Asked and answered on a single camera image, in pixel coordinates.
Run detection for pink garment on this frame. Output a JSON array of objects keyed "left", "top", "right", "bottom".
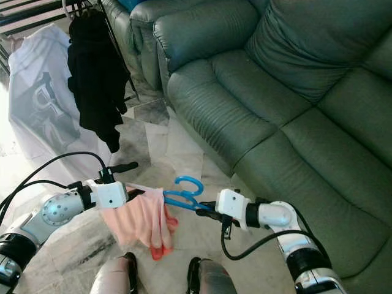
[{"left": 98, "top": 187, "right": 178, "bottom": 261}]

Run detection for blue plastic hanger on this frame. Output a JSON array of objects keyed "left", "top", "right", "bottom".
[{"left": 162, "top": 176, "right": 215, "bottom": 212}]

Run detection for silver right robot leg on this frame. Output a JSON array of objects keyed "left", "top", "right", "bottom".
[{"left": 187, "top": 257, "right": 236, "bottom": 294}]

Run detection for silver robot leg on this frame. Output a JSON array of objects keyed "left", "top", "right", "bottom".
[
  {"left": 187, "top": 257, "right": 236, "bottom": 294},
  {"left": 92, "top": 252, "right": 141, "bottom": 294}
]

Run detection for black metal drying rack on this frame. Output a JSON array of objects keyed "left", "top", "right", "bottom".
[{"left": 0, "top": 0, "right": 140, "bottom": 102}]

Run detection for silver left robot leg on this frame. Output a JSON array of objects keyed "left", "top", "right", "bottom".
[{"left": 92, "top": 252, "right": 141, "bottom": 294}]

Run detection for black garment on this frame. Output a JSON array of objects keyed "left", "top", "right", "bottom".
[{"left": 67, "top": 9, "right": 128, "bottom": 154}]

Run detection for white printed T-shirt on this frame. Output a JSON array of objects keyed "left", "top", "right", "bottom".
[{"left": 7, "top": 23, "right": 108, "bottom": 184}]

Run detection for green leather sofa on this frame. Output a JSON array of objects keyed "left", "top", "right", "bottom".
[{"left": 101, "top": 0, "right": 392, "bottom": 288}]

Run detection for brown slatted panel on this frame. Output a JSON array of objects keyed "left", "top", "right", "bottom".
[{"left": 0, "top": 0, "right": 65, "bottom": 34}]

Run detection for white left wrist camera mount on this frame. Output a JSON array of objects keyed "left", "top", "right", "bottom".
[{"left": 87, "top": 179, "right": 128, "bottom": 209}]

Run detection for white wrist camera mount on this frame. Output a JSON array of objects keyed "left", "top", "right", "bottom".
[
  {"left": 216, "top": 189, "right": 249, "bottom": 224},
  {"left": 87, "top": 179, "right": 128, "bottom": 209}
]

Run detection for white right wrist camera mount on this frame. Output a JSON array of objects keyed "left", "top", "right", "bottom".
[{"left": 216, "top": 189, "right": 249, "bottom": 224}]

